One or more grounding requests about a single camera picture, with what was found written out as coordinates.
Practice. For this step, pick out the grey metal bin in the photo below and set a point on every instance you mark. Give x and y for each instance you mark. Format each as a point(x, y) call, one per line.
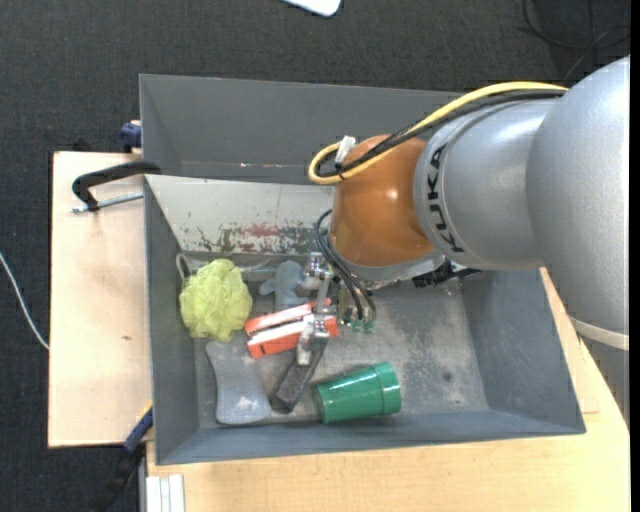
point(430, 360)

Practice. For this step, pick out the yellow-green mesh bath sponge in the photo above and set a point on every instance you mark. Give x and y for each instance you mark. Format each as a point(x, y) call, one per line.
point(215, 300)

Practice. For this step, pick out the grey-blue cloth toy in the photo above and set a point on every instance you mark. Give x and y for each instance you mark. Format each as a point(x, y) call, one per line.
point(286, 286)

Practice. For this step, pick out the orange and white stapler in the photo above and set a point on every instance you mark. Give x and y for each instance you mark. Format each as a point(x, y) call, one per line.
point(275, 340)

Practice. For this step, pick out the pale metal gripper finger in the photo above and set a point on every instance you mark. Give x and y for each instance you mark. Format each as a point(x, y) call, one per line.
point(314, 266)
point(311, 334)

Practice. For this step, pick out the green plastic cup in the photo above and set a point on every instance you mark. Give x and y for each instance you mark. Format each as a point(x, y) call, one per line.
point(357, 395)

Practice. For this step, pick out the grey-blue flat curved pad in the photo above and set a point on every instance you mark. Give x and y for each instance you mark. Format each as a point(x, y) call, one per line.
point(235, 385)

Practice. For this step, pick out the pale wood flat board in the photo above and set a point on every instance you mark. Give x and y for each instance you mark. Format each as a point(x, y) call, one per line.
point(100, 300)

